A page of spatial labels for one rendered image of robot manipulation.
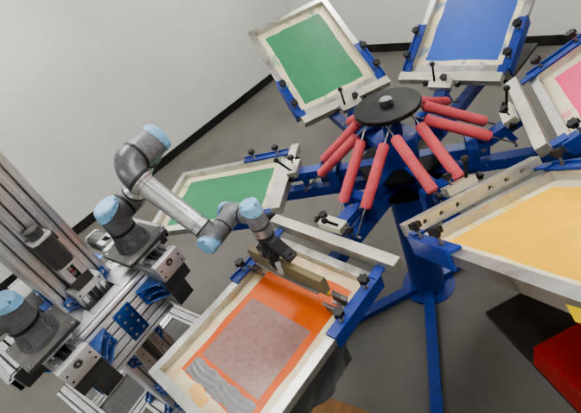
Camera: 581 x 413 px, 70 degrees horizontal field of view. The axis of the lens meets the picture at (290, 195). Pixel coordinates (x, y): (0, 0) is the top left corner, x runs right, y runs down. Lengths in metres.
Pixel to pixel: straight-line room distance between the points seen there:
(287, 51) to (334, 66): 0.34
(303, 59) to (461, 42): 0.95
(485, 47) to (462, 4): 0.36
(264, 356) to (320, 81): 1.72
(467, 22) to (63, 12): 3.89
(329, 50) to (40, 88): 3.18
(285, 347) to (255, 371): 0.13
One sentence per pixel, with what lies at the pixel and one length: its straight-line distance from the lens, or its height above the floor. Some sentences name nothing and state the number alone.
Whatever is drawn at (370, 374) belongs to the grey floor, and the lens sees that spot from 2.58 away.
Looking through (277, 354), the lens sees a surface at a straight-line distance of 1.62.
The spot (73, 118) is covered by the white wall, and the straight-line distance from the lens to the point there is 5.12.
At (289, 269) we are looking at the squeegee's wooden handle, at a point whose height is 1.13.
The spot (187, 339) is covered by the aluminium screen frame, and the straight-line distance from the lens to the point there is 1.82.
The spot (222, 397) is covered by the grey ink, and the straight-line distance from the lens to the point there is 1.63.
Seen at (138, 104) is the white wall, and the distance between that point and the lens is 5.38.
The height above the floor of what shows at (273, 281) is 0.96.
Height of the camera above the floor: 2.25
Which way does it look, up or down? 35 degrees down
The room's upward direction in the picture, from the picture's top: 24 degrees counter-clockwise
